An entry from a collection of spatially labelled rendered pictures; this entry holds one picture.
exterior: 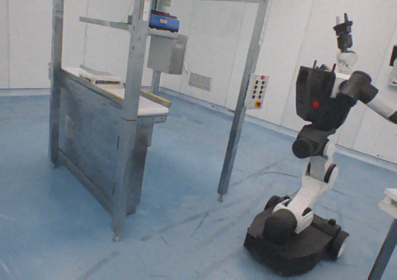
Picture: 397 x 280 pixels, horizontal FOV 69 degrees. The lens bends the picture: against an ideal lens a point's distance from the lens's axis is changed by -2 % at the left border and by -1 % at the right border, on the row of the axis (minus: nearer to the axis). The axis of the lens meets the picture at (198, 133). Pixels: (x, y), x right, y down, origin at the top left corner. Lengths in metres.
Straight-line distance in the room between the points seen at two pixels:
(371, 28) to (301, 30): 0.99
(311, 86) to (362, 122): 3.29
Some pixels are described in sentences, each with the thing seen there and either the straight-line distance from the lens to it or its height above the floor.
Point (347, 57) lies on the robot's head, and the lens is 1.78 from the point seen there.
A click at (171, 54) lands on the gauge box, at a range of 1.72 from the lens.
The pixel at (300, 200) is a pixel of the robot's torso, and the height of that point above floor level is 0.37.
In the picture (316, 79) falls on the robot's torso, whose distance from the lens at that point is 1.69.
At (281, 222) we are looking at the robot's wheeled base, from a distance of 1.82.
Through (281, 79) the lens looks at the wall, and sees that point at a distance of 5.23.
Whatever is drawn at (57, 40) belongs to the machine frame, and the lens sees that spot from 2.52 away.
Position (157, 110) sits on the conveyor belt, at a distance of 1.77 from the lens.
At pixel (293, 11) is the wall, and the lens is 5.30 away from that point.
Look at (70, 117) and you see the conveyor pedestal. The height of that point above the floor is 0.48.
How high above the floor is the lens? 1.24
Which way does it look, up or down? 17 degrees down
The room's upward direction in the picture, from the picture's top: 11 degrees clockwise
